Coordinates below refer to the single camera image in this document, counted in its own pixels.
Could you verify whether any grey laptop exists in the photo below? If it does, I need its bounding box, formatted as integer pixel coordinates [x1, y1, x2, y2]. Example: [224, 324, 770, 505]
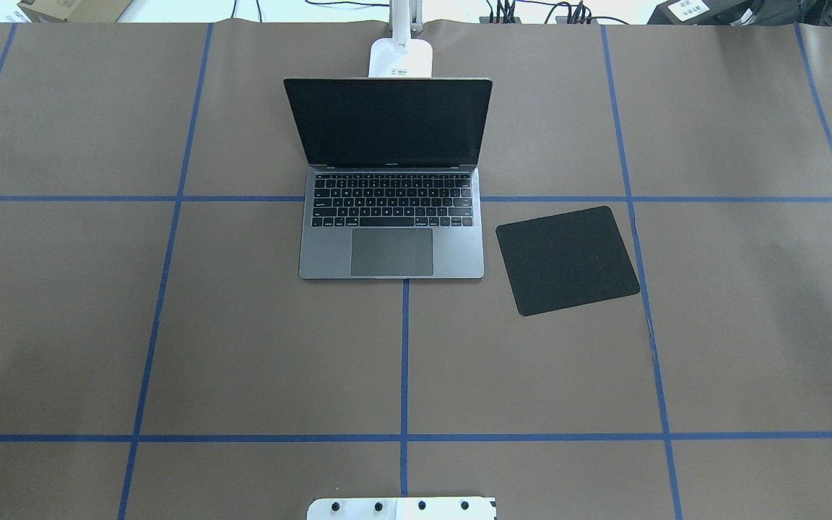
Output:
[284, 78, 494, 280]

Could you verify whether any cardboard box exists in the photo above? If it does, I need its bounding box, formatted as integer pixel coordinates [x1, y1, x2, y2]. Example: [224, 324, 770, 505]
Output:
[17, 0, 132, 23]

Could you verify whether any left black usb hub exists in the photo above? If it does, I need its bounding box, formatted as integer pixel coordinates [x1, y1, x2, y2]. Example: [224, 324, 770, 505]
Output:
[479, 1, 521, 25]

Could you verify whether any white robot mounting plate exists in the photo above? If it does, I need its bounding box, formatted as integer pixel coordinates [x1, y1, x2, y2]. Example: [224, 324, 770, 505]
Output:
[306, 496, 498, 519]

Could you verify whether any right black usb hub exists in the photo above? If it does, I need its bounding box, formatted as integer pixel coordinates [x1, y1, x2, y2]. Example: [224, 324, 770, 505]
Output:
[548, 1, 597, 25]

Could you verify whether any black usb hub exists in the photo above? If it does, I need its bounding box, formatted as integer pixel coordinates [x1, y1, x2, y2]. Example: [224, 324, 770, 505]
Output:
[479, 1, 521, 25]
[548, 1, 597, 25]

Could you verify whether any black device with label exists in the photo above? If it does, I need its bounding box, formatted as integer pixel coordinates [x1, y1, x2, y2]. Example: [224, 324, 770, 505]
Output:
[647, 1, 832, 27]

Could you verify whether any white desk lamp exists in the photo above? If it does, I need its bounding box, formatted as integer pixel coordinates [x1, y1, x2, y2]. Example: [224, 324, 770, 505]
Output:
[368, 1, 433, 79]

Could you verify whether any black mouse pad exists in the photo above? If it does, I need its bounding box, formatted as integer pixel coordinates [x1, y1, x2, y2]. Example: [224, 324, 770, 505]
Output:
[495, 205, 641, 317]

